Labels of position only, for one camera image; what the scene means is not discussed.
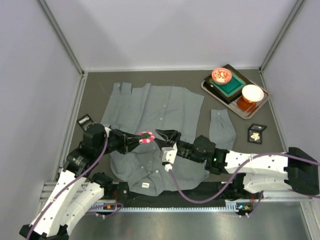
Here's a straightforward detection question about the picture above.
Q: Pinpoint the grey button-up shirt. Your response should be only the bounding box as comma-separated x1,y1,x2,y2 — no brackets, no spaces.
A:
99,82,237,196

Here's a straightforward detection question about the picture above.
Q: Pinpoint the gold leaf brooch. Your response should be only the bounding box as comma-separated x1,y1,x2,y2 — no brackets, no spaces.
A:
249,132,262,143

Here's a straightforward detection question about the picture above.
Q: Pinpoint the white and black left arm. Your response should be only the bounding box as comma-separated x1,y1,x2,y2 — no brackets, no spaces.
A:
19,123,147,240

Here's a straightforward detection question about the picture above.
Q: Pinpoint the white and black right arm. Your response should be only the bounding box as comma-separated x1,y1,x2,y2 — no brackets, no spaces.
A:
154,129,320,200

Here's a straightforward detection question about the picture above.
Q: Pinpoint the black left jewellery box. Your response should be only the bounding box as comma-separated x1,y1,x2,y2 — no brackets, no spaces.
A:
76,114,94,131

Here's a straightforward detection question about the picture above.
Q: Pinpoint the black jewellery box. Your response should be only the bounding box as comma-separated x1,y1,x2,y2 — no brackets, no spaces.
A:
247,123,267,145
76,114,94,131

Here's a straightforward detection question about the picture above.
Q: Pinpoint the black rectangular tray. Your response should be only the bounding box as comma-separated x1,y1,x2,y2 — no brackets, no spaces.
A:
203,64,253,105

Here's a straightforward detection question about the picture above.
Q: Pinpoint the brown plastic tray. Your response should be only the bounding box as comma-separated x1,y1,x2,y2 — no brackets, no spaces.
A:
200,80,270,120

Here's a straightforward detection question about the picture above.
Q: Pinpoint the black right jewellery box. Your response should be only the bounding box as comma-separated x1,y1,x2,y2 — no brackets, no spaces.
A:
247,123,267,145

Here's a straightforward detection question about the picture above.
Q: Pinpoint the amber glass dish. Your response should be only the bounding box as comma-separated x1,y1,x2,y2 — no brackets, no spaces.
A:
236,96,257,113

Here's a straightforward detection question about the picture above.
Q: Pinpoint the red patterned bowl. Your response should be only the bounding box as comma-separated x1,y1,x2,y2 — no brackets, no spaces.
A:
211,67,232,85

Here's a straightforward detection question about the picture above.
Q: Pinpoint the green square dish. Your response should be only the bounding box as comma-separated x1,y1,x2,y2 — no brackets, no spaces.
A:
211,74,246,98

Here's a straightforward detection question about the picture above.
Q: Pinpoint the white and orange cup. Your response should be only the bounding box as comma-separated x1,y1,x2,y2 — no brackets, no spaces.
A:
241,84,264,103

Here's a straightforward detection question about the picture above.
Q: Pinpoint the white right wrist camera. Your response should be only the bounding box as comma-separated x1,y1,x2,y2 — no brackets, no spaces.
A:
160,144,178,172

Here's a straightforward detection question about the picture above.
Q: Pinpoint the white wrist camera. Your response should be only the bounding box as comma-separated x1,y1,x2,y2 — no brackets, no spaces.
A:
160,144,178,172
102,124,112,137

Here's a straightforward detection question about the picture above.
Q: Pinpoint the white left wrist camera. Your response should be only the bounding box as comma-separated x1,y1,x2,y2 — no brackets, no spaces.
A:
102,124,112,137

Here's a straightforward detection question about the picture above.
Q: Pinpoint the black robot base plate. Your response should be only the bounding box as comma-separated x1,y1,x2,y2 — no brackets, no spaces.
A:
101,182,260,208

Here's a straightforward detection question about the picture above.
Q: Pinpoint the grey slotted cable duct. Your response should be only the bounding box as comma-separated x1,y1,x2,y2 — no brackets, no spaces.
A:
87,201,251,213

